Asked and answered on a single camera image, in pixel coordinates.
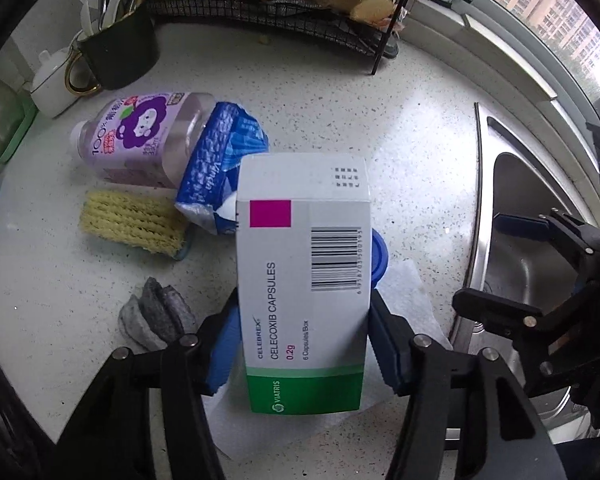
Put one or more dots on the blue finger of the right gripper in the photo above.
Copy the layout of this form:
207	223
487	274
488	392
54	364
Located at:
500	316
522	227

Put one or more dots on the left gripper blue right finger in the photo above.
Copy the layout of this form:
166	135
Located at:
390	336

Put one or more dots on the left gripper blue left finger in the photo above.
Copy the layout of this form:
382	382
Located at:
220	337

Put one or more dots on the grey rag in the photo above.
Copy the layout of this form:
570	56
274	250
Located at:
156	318

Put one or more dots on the white paper towel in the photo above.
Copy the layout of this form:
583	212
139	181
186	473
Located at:
238	432

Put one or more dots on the green white medicine box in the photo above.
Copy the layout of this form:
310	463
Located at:
304	269

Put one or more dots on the blue tissue pack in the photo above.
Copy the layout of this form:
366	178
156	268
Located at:
207	192

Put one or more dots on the purple label plastic bottle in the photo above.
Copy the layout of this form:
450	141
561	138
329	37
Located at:
143	140

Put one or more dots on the stainless steel sink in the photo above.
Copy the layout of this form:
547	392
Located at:
517	175

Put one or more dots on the blue bottle cap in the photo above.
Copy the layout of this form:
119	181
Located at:
380	258

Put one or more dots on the yellow scrub brush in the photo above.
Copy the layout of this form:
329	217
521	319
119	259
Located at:
150	223

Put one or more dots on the dark green utensil mug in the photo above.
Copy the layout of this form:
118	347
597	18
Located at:
118	55

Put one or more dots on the small white lidded pot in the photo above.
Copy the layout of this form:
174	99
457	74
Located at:
48	90

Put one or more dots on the green carafe coaster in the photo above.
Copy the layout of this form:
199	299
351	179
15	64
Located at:
17	112

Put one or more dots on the black wire rack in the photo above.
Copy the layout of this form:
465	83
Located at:
302	18

